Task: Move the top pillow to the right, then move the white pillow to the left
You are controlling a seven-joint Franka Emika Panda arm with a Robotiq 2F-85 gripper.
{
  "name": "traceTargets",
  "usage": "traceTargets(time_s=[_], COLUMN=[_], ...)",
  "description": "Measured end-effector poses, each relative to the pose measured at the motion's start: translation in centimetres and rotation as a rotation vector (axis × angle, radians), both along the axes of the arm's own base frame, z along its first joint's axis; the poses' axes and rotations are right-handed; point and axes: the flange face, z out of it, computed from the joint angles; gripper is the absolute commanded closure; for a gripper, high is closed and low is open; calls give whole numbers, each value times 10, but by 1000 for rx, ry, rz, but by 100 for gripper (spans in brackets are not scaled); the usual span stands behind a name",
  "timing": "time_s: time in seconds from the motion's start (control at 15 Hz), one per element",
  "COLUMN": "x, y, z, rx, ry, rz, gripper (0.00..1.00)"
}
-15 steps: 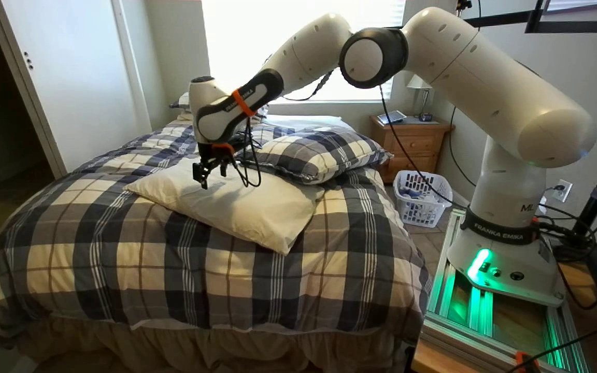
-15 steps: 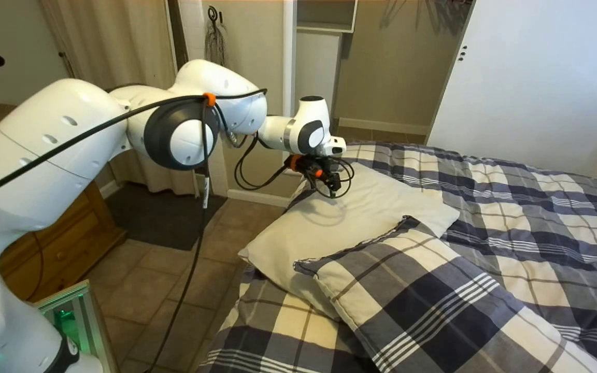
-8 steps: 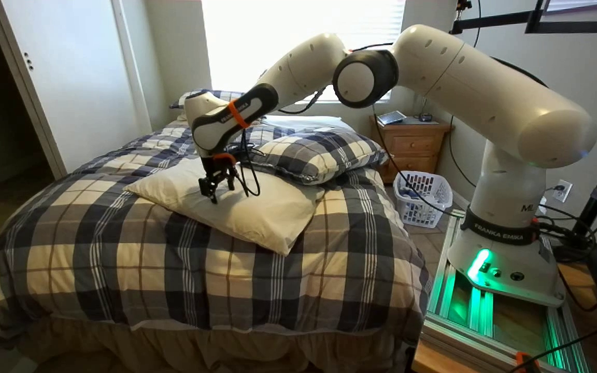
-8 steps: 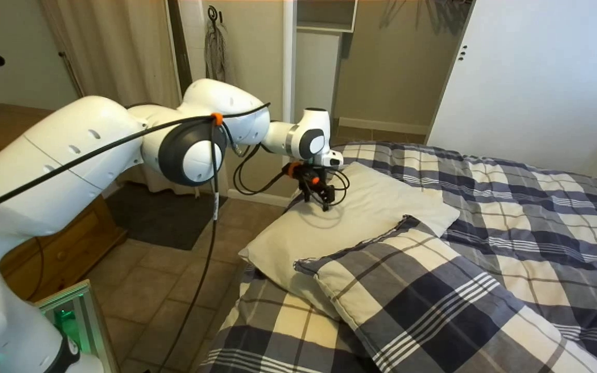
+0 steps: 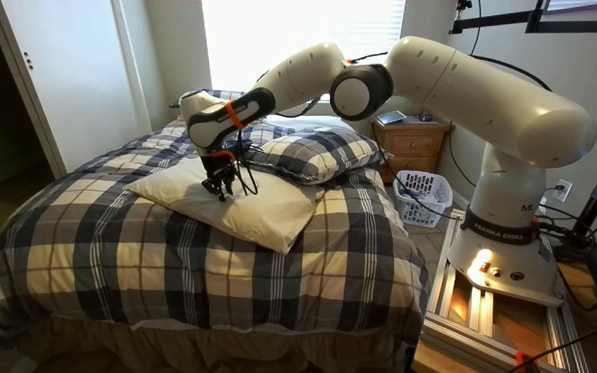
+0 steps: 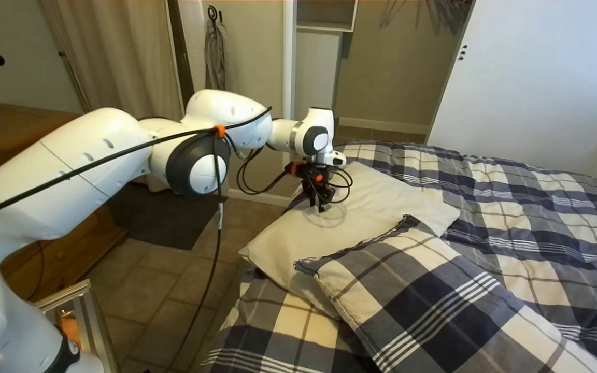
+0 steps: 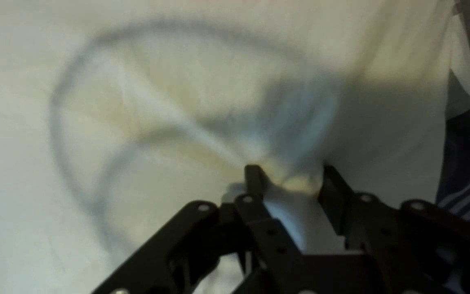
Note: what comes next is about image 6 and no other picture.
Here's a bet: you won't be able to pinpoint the blue plaid pillow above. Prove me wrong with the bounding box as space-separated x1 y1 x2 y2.
294 214 597 373

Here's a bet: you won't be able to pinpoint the dark grey floor rug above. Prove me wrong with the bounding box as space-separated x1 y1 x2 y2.
109 180 229 253

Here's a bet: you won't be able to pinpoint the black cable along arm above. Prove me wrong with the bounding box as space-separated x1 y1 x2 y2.
0 104 273 369

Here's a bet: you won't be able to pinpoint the white closet door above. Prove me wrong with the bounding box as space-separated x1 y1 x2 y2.
425 0 597 178

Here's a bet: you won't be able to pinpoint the dark hanging straps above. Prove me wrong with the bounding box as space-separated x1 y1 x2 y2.
204 4 231 90

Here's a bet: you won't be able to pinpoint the black looped gripper cable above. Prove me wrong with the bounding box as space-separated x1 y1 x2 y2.
234 145 357 205

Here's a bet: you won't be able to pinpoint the aluminium robot base platform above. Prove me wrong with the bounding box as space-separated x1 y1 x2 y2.
34 278 120 373

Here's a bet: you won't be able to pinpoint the plain white pillow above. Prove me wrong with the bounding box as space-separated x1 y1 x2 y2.
238 159 462 321

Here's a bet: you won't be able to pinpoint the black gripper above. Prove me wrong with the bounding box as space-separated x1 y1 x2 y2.
299 164 339 215

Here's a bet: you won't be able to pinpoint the blue plaid comforter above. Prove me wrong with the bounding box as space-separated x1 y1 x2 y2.
198 141 597 373

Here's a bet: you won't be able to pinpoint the beige curtain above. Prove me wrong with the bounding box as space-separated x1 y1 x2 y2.
36 0 186 119

